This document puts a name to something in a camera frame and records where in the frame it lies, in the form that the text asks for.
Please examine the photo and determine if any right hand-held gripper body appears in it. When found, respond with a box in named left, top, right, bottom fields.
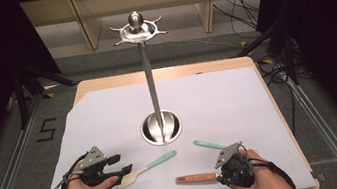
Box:
left=210, top=139, right=257, bottom=189

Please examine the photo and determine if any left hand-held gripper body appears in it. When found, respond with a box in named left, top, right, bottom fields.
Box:
left=77, top=142, right=126, bottom=189

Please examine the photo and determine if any green-handled spatula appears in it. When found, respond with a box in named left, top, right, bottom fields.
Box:
left=192, top=136, right=228, bottom=154
left=112, top=149, right=183, bottom=189

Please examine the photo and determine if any wooden-handled wire whisk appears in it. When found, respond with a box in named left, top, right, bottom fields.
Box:
left=174, top=170, right=220, bottom=187

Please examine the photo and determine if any metal utensil stand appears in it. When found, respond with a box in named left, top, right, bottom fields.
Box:
left=107, top=6, right=186, bottom=151

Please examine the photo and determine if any person's right hand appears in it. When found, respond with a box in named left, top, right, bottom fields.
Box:
left=224, top=142, right=290, bottom=189

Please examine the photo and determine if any white paper sheet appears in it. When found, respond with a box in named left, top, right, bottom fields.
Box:
left=22, top=58, right=318, bottom=189

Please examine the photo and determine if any black metal stand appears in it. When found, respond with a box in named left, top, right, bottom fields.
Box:
left=10, top=59, right=84, bottom=131
left=226, top=19, right=301, bottom=94

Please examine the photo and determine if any bundle of black floor cables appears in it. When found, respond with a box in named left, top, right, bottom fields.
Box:
left=211, top=0, right=294, bottom=95

